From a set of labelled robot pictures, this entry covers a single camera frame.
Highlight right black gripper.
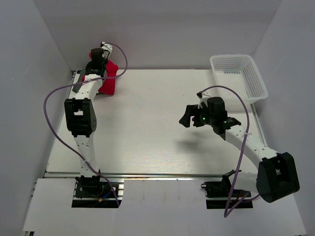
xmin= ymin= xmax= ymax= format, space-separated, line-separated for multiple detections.
xmin=180 ymin=103 xmax=216 ymax=127

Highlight red t-shirt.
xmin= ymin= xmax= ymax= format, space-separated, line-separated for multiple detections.
xmin=80 ymin=49 xmax=119 ymax=95

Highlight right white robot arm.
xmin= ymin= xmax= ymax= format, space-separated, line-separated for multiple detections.
xmin=179 ymin=97 xmax=300 ymax=203

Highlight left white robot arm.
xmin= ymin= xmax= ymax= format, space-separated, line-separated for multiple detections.
xmin=64 ymin=46 xmax=112 ymax=178

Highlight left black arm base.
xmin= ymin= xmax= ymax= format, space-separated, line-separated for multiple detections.
xmin=71 ymin=176 xmax=124 ymax=208

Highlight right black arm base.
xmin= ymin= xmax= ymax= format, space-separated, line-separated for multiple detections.
xmin=200 ymin=170 xmax=253 ymax=209

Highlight white plastic basket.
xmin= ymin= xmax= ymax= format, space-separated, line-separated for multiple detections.
xmin=210 ymin=54 xmax=268 ymax=104

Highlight folded grey t-shirt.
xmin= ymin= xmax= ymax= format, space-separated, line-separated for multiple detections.
xmin=72 ymin=69 xmax=86 ymax=93

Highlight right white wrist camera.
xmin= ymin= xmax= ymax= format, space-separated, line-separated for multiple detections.
xmin=196 ymin=91 xmax=211 ymax=109

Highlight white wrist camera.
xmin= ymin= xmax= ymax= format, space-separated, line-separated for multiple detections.
xmin=196 ymin=91 xmax=211 ymax=109
xmin=100 ymin=42 xmax=113 ymax=59

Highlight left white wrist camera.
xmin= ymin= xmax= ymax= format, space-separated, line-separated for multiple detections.
xmin=100 ymin=42 xmax=113 ymax=59

